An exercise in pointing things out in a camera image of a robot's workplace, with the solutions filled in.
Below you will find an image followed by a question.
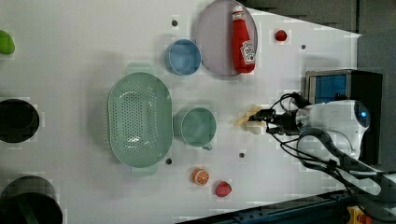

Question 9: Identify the small red toy strawberry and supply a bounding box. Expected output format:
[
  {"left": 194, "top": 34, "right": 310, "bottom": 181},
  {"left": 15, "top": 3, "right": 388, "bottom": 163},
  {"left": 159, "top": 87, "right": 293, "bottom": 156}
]
[{"left": 276, "top": 30, "right": 288, "bottom": 41}]

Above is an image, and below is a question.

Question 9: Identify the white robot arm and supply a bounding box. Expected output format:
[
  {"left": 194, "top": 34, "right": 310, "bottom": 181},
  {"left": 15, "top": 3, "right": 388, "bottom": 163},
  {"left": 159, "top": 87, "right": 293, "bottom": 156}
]
[{"left": 247, "top": 100, "right": 395, "bottom": 224}]

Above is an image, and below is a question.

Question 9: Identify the green oval colander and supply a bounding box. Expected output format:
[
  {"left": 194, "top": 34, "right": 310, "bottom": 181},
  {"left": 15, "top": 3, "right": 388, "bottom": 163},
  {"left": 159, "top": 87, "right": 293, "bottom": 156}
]
[{"left": 106, "top": 63, "right": 174, "bottom": 177}]

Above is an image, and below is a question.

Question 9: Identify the yellow emergency stop button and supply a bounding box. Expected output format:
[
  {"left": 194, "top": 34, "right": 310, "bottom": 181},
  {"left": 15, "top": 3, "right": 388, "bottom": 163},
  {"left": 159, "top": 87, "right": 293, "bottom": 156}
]
[{"left": 347, "top": 206, "right": 373, "bottom": 224}]

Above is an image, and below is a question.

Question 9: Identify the green toy fruit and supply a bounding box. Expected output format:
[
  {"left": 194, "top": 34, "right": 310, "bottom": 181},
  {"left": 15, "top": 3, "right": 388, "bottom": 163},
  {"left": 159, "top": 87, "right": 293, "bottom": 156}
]
[{"left": 0, "top": 30, "right": 15, "bottom": 55}]

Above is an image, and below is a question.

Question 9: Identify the pink round plate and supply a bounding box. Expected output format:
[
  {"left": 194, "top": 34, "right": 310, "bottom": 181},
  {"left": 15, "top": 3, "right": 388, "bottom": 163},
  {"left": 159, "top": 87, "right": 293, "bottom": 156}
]
[{"left": 194, "top": 0, "right": 258, "bottom": 76}]

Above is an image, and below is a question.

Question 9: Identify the black round container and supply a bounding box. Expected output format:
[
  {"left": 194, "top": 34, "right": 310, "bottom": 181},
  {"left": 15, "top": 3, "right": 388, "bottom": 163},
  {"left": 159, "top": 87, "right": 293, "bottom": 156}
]
[{"left": 1, "top": 175, "right": 64, "bottom": 224}]

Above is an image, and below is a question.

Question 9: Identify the blue small bowl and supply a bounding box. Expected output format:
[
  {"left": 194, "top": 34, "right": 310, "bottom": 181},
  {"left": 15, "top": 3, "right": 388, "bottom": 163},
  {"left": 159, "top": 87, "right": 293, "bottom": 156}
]
[{"left": 164, "top": 39, "right": 202, "bottom": 76}]

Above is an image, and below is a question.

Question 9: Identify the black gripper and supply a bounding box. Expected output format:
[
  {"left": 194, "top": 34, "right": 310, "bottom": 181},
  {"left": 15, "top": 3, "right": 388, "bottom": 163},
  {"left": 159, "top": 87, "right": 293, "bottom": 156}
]
[{"left": 248, "top": 109, "right": 300, "bottom": 135}]

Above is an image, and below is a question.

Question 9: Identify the black round pot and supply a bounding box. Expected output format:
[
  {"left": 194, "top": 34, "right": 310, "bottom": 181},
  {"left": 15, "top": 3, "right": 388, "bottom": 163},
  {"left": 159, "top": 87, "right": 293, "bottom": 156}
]
[{"left": 0, "top": 99, "right": 39, "bottom": 143}]

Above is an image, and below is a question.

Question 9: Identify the green mug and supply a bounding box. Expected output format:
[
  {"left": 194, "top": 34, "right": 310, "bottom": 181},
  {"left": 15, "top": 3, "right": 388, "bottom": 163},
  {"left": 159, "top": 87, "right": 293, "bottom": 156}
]
[{"left": 173, "top": 107, "right": 217, "bottom": 150}]

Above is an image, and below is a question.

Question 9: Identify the red ketchup bottle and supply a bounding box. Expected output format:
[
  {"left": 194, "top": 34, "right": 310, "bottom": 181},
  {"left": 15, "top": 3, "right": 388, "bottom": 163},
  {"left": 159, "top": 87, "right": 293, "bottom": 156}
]
[{"left": 232, "top": 6, "right": 255, "bottom": 73}]

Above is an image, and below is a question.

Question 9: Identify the toy orange slice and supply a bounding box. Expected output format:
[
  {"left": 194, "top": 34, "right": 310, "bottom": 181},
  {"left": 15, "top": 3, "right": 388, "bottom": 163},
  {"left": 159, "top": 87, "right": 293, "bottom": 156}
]
[{"left": 191, "top": 168, "right": 209, "bottom": 186}]

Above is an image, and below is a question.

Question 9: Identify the peeled toy banana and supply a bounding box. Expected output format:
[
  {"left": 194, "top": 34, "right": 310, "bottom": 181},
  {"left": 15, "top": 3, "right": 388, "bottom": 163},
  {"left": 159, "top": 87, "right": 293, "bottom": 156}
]
[{"left": 233, "top": 105, "right": 266, "bottom": 135}]

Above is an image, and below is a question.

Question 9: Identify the black toaster oven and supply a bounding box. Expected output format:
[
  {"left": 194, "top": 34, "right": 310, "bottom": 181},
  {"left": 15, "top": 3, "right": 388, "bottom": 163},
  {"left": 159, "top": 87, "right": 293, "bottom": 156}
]
[{"left": 304, "top": 69, "right": 383, "bottom": 165}]

